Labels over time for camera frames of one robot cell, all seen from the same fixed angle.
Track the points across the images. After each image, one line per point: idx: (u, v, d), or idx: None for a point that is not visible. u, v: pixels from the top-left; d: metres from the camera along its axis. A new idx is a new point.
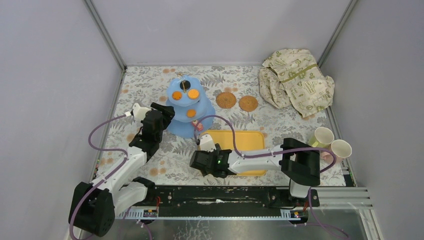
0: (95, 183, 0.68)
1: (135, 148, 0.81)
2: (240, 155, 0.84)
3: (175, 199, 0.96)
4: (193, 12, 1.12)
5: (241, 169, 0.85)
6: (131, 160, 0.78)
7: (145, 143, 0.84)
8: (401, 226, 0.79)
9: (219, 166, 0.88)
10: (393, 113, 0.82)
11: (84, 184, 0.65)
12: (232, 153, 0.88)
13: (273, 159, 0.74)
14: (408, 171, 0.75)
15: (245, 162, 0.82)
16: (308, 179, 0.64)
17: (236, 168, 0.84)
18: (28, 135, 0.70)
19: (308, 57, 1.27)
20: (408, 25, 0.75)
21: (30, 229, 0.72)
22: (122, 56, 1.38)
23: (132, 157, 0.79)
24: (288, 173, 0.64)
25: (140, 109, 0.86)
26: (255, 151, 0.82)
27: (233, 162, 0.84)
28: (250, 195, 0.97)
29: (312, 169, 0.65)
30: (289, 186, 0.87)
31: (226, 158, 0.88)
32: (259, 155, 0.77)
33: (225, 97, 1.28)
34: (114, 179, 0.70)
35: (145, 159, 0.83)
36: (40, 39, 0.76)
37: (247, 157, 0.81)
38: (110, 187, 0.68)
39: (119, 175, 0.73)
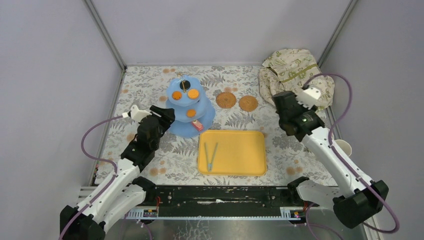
0: (80, 207, 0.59)
1: (126, 162, 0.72)
2: (329, 143, 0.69)
3: (175, 199, 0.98)
4: (193, 12, 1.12)
5: (314, 148, 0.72)
6: (121, 178, 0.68)
7: (138, 153, 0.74)
8: (401, 226, 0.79)
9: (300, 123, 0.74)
10: (392, 113, 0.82)
11: (70, 208, 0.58)
12: (322, 128, 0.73)
13: (352, 180, 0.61)
14: (409, 171, 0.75)
15: (329, 152, 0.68)
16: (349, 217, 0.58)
17: (312, 142, 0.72)
18: (28, 135, 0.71)
19: (308, 57, 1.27)
20: (408, 25, 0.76)
21: (31, 228, 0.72)
22: (122, 56, 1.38)
23: (122, 173, 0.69)
24: (349, 198, 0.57)
25: (138, 111, 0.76)
26: (345, 156, 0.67)
27: (319, 137, 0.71)
28: (250, 195, 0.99)
29: (361, 217, 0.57)
30: (303, 188, 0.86)
31: (311, 123, 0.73)
32: (345, 164, 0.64)
33: (225, 97, 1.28)
34: (100, 202, 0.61)
35: (137, 171, 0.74)
36: (40, 39, 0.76)
37: (334, 151, 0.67)
38: (95, 214, 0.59)
39: (106, 197, 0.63)
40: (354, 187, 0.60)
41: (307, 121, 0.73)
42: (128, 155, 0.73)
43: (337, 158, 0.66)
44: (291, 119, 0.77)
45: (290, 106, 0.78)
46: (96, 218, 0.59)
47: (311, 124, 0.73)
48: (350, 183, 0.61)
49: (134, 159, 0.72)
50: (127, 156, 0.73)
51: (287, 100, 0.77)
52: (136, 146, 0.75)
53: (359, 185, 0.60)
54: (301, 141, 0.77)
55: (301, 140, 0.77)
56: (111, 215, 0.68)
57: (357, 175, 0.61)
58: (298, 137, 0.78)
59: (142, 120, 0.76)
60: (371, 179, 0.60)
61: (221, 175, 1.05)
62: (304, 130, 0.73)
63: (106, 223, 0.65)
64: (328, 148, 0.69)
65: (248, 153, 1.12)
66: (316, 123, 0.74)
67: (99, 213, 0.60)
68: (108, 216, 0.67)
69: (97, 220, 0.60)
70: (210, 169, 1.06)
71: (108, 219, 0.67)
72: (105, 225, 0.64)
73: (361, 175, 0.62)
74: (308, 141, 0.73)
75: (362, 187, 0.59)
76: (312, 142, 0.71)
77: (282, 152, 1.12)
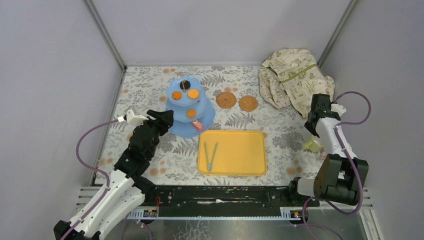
0: (73, 222, 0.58)
1: (119, 174, 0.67)
2: (335, 125, 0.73)
3: (175, 199, 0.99)
4: (193, 12, 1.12)
5: (321, 129, 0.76)
6: (113, 191, 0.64)
7: (132, 164, 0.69)
8: (403, 226, 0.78)
9: (320, 113, 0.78)
10: (392, 113, 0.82)
11: (63, 223, 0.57)
12: (337, 120, 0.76)
13: (337, 149, 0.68)
14: (409, 171, 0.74)
15: (330, 130, 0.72)
16: (322, 182, 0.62)
17: (322, 124, 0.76)
18: (28, 134, 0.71)
19: (308, 56, 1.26)
20: (409, 25, 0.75)
21: (31, 228, 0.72)
22: (122, 56, 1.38)
23: (114, 186, 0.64)
24: (326, 158, 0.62)
25: (133, 117, 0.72)
26: (343, 137, 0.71)
27: (330, 122, 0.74)
28: (250, 195, 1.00)
29: (331, 187, 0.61)
30: (298, 185, 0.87)
31: (330, 116, 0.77)
32: (338, 137, 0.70)
33: (225, 97, 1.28)
34: (91, 218, 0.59)
35: (131, 183, 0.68)
36: (41, 39, 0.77)
37: (335, 131, 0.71)
38: (86, 230, 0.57)
39: (98, 211, 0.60)
40: (336, 152, 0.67)
41: (326, 112, 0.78)
42: (122, 166, 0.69)
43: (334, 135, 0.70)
44: (316, 109, 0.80)
45: (322, 103, 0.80)
46: (88, 233, 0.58)
47: (330, 115, 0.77)
48: (334, 150, 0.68)
49: (128, 171, 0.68)
50: (120, 167, 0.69)
51: (322, 97, 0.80)
52: (130, 156, 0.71)
53: (341, 153, 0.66)
54: (315, 128, 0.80)
55: (315, 127, 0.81)
56: (107, 223, 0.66)
57: (344, 146, 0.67)
58: (313, 125, 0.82)
59: (140, 125, 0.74)
60: (355, 156, 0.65)
61: (221, 176, 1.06)
62: (320, 115, 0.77)
63: (100, 232, 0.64)
64: (331, 129, 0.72)
65: (248, 154, 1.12)
66: (333, 115, 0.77)
67: (91, 228, 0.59)
68: (103, 225, 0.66)
69: (91, 235, 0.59)
70: (210, 169, 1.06)
71: (104, 228, 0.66)
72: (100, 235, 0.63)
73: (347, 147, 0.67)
74: (319, 124, 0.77)
75: (342, 155, 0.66)
76: (321, 123, 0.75)
77: (282, 152, 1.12)
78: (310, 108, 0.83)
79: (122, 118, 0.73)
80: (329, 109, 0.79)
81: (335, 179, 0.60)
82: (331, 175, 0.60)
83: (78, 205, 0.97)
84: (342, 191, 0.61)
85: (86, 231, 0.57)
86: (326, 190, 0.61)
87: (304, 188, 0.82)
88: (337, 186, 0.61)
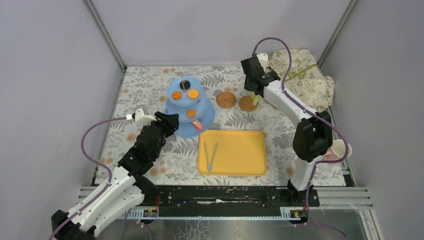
0: (70, 213, 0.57)
1: (121, 171, 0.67)
2: (282, 89, 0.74)
3: (175, 199, 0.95)
4: (192, 12, 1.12)
5: (271, 96, 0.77)
6: (114, 187, 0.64)
7: (136, 163, 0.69)
8: (402, 226, 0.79)
9: (260, 79, 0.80)
10: (392, 113, 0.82)
11: (60, 214, 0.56)
12: (278, 81, 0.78)
13: (301, 113, 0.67)
14: (408, 172, 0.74)
15: (280, 95, 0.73)
16: (303, 146, 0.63)
17: (269, 92, 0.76)
18: (28, 136, 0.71)
19: (308, 56, 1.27)
20: (408, 25, 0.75)
21: (30, 228, 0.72)
22: (122, 56, 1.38)
23: (115, 183, 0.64)
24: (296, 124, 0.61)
25: (142, 116, 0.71)
26: (296, 98, 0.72)
27: (272, 87, 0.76)
28: (250, 195, 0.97)
29: (312, 146, 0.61)
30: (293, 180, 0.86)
31: (270, 79, 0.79)
32: (295, 102, 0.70)
33: (225, 97, 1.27)
34: (89, 212, 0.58)
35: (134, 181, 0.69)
36: (41, 40, 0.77)
37: (286, 95, 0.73)
38: (83, 223, 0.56)
39: (97, 205, 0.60)
40: (302, 117, 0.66)
41: (265, 76, 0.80)
42: (125, 163, 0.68)
43: (287, 99, 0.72)
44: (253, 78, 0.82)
45: (254, 68, 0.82)
46: (84, 227, 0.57)
47: (268, 78, 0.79)
48: (299, 115, 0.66)
49: (131, 169, 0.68)
50: (123, 164, 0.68)
51: (253, 62, 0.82)
52: (134, 154, 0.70)
53: (306, 116, 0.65)
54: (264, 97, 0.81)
55: (263, 95, 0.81)
56: (104, 219, 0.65)
57: (304, 107, 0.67)
58: (259, 94, 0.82)
59: (146, 125, 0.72)
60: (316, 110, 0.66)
61: (221, 175, 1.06)
62: (262, 83, 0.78)
63: (96, 227, 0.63)
64: (281, 94, 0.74)
65: (248, 153, 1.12)
66: (272, 78, 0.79)
67: (88, 222, 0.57)
68: (99, 221, 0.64)
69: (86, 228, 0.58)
70: (210, 169, 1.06)
71: (99, 224, 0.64)
72: (95, 231, 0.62)
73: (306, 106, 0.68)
74: (267, 93, 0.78)
75: (308, 117, 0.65)
76: (269, 92, 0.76)
77: (282, 152, 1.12)
78: (247, 78, 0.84)
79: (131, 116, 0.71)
80: (261, 72, 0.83)
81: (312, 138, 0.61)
82: (308, 137, 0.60)
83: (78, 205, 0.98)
84: (320, 142, 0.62)
85: (82, 224, 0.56)
86: (309, 150, 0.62)
87: (299, 175, 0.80)
88: (316, 142, 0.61)
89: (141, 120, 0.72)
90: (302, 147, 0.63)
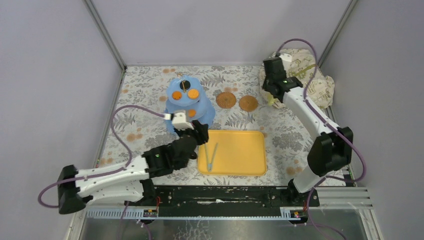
0: (79, 174, 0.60)
1: (143, 162, 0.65)
2: (303, 98, 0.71)
3: (175, 199, 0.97)
4: (192, 12, 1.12)
5: (290, 103, 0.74)
6: (126, 174, 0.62)
7: (159, 162, 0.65)
8: (403, 226, 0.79)
9: (281, 84, 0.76)
10: (393, 113, 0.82)
11: (71, 170, 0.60)
12: (300, 89, 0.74)
13: (321, 126, 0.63)
14: (409, 171, 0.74)
15: (301, 104, 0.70)
16: (319, 159, 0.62)
17: (290, 99, 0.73)
18: (28, 135, 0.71)
19: (308, 56, 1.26)
20: (408, 24, 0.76)
21: (30, 228, 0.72)
22: (122, 56, 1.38)
23: (129, 171, 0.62)
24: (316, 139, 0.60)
25: (181, 121, 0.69)
26: (317, 109, 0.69)
27: (295, 94, 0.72)
28: (250, 195, 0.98)
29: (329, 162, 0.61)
30: (297, 183, 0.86)
31: (293, 85, 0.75)
32: (316, 114, 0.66)
33: (225, 97, 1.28)
34: (93, 183, 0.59)
35: (149, 176, 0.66)
36: (40, 39, 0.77)
37: (307, 104, 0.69)
38: (82, 190, 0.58)
39: (102, 180, 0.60)
40: (321, 130, 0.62)
41: (288, 82, 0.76)
42: (149, 157, 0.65)
43: (308, 109, 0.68)
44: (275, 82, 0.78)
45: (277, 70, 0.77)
46: (82, 193, 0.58)
47: (291, 84, 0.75)
48: (319, 128, 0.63)
49: (152, 166, 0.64)
50: (147, 157, 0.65)
51: (277, 63, 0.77)
52: (161, 152, 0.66)
53: (326, 130, 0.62)
54: (283, 102, 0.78)
55: (282, 100, 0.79)
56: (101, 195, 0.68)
57: (325, 121, 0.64)
58: (279, 99, 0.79)
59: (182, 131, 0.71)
60: (338, 126, 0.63)
61: (221, 175, 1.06)
62: (284, 88, 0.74)
63: (92, 198, 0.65)
64: (302, 103, 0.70)
65: (251, 157, 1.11)
66: (295, 84, 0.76)
67: (87, 191, 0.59)
68: (97, 194, 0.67)
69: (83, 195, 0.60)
70: (210, 169, 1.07)
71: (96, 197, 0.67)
72: (90, 201, 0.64)
73: (328, 120, 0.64)
74: (286, 98, 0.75)
75: (327, 131, 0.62)
76: (289, 98, 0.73)
77: (282, 152, 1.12)
78: (267, 79, 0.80)
79: (169, 117, 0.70)
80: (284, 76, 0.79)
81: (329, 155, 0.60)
82: (326, 153, 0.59)
83: None
84: (336, 159, 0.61)
85: (81, 190, 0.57)
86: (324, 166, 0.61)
87: (303, 181, 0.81)
88: (333, 159, 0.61)
89: (179, 124, 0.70)
90: (318, 161, 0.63)
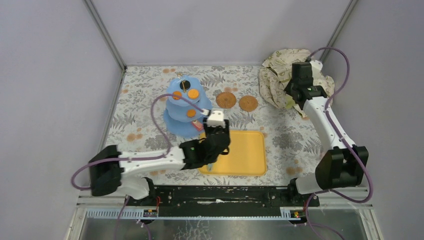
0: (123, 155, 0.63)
1: (180, 153, 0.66)
2: (324, 108, 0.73)
3: (175, 199, 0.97)
4: (193, 12, 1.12)
5: (310, 111, 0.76)
6: (166, 161, 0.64)
7: (193, 155, 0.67)
8: (402, 226, 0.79)
9: (305, 91, 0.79)
10: (393, 113, 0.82)
11: (115, 150, 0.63)
12: (323, 99, 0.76)
13: (335, 140, 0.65)
14: (409, 171, 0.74)
15: (321, 114, 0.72)
16: (326, 173, 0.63)
17: (310, 107, 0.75)
18: (28, 135, 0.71)
19: (308, 56, 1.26)
20: (408, 24, 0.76)
21: (30, 228, 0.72)
22: (122, 56, 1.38)
23: (169, 159, 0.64)
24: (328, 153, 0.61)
25: (216, 118, 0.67)
26: (335, 121, 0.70)
27: (316, 103, 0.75)
28: (250, 195, 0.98)
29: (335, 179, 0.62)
30: (298, 184, 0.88)
31: (317, 93, 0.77)
32: (333, 126, 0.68)
33: (225, 97, 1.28)
34: (136, 166, 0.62)
35: (181, 167, 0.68)
36: (41, 39, 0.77)
37: (327, 116, 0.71)
38: (126, 170, 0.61)
39: (144, 165, 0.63)
40: (335, 145, 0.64)
41: (311, 90, 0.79)
42: (185, 149, 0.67)
43: (328, 119, 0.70)
44: (300, 87, 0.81)
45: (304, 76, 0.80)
46: (125, 174, 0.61)
47: (315, 92, 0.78)
48: (333, 141, 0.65)
49: (188, 157, 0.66)
50: (183, 148, 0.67)
51: (304, 69, 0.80)
52: (195, 146, 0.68)
53: (340, 145, 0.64)
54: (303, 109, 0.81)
55: (301, 107, 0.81)
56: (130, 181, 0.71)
57: (341, 135, 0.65)
58: (300, 105, 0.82)
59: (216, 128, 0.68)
60: (354, 143, 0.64)
61: (221, 175, 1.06)
62: (307, 95, 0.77)
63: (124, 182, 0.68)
64: (322, 113, 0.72)
65: (251, 158, 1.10)
66: (319, 93, 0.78)
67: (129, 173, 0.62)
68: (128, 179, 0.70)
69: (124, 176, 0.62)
70: (210, 169, 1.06)
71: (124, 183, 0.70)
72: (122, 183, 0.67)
73: (344, 135, 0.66)
74: (307, 106, 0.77)
75: (341, 146, 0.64)
76: (310, 106, 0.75)
77: (282, 152, 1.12)
78: (293, 83, 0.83)
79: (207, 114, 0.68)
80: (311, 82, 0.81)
81: (337, 172, 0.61)
82: (335, 169, 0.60)
83: (78, 205, 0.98)
84: (344, 177, 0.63)
85: (126, 171, 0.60)
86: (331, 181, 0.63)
87: (305, 184, 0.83)
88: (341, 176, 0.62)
89: (213, 122, 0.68)
90: (324, 174, 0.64)
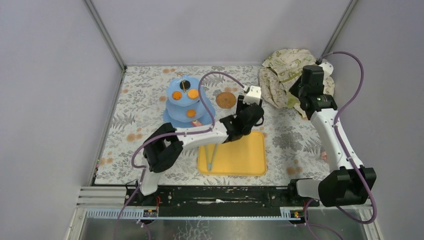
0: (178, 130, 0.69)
1: (222, 125, 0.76)
2: (334, 122, 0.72)
3: (175, 199, 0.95)
4: (193, 12, 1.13)
5: (318, 124, 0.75)
6: (213, 134, 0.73)
7: (233, 128, 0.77)
8: (402, 226, 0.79)
9: (314, 100, 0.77)
10: (392, 113, 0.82)
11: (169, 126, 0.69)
12: (333, 111, 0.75)
13: (343, 159, 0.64)
14: (408, 171, 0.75)
15: (329, 130, 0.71)
16: (329, 191, 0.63)
17: (318, 119, 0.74)
18: (28, 135, 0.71)
19: (308, 56, 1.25)
20: (408, 24, 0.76)
21: (31, 227, 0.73)
22: (122, 56, 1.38)
23: (215, 131, 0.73)
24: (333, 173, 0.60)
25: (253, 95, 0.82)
26: (344, 138, 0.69)
27: (325, 116, 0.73)
28: (250, 195, 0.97)
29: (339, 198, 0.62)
30: (299, 187, 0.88)
31: (326, 104, 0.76)
32: (341, 144, 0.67)
33: (225, 97, 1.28)
34: (191, 139, 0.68)
35: (222, 140, 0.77)
36: (41, 39, 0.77)
37: (336, 132, 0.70)
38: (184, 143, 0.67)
39: (197, 138, 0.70)
40: (342, 164, 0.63)
41: (321, 101, 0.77)
42: (225, 123, 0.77)
43: (337, 135, 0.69)
44: (308, 95, 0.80)
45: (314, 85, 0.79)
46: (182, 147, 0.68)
47: (326, 103, 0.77)
48: (340, 161, 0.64)
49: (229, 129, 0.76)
50: (223, 122, 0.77)
51: (315, 76, 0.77)
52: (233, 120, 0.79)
53: (347, 165, 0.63)
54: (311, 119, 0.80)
55: (309, 117, 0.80)
56: None
57: (349, 155, 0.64)
58: (308, 115, 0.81)
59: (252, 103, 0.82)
60: (361, 164, 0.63)
61: (221, 175, 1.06)
62: (315, 107, 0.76)
63: None
64: (331, 127, 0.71)
65: (252, 161, 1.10)
66: (329, 105, 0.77)
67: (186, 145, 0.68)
68: None
69: None
70: (210, 169, 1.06)
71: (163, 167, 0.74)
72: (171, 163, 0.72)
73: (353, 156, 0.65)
74: (315, 117, 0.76)
75: (348, 166, 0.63)
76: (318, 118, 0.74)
77: (282, 151, 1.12)
78: (302, 90, 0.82)
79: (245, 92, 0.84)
80: (320, 91, 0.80)
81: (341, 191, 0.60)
82: (338, 189, 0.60)
83: (78, 205, 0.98)
84: (348, 196, 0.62)
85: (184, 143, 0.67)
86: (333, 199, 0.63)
87: (306, 189, 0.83)
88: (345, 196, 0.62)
89: (250, 98, 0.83)
90: (328, 192, 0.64)
